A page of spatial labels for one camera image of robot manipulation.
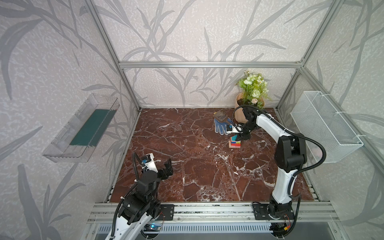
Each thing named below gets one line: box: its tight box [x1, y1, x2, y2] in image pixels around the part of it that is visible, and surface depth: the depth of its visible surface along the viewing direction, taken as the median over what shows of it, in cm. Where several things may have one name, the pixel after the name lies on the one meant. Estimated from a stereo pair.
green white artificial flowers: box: [237, 70, 272, 109], surface depth 98 cm
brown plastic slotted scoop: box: [212, 110, 231, 124], surface depth 114 cm
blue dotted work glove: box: [214, 118, 233, 135], surface depth 114 cm
